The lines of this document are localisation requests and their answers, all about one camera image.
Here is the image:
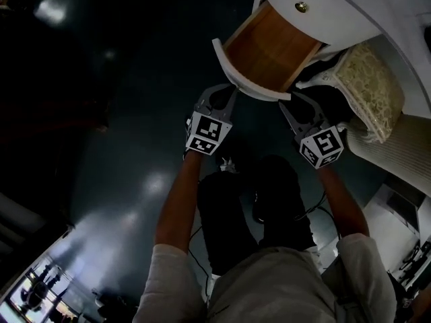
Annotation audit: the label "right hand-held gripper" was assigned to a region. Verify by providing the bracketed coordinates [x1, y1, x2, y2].
[278, 92, 345, 170]

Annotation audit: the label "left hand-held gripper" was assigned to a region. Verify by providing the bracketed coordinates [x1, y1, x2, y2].
[185, 83, 239, 155]

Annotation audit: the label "large white drawer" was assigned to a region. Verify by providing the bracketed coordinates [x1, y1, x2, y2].
[211, 0, 326, 101]

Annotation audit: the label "person's right forearm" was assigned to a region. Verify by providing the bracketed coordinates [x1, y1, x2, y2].
[316, 165, 370, 240]

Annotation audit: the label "person's left forearm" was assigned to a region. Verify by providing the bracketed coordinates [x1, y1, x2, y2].
[154, 149, 205, 255]

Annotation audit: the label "small white drawer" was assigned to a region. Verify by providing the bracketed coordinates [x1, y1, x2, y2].
[261, 0, 383, 52]

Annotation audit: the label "white curved vanity desk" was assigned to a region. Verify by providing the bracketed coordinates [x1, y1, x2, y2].
[252, 0, 431, 198]

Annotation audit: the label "person's left black shoe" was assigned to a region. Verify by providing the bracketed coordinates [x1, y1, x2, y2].
[218, 156, 240, 175]

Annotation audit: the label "white stool cream cushion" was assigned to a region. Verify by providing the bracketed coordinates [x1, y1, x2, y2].
[295, 42, 405, 144]

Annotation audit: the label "person's black trousers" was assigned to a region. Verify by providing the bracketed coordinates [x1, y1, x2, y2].
[197, 155, 317, 276]

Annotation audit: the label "person's beige shirt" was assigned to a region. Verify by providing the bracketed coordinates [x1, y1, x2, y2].
[133, 232, 398, 323]

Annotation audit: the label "white framed glass panel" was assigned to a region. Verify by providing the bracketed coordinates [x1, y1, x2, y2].
[0, 229, 85, 323]

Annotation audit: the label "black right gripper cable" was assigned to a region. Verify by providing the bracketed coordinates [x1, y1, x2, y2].
[252, 190, 341, 241]

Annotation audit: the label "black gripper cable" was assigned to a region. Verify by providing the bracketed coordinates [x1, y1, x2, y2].
[252, 190, 341, 241]
[187, 225, 210, 299]

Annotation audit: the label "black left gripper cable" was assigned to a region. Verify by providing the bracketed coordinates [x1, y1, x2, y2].
[187, 225, 210, 299]

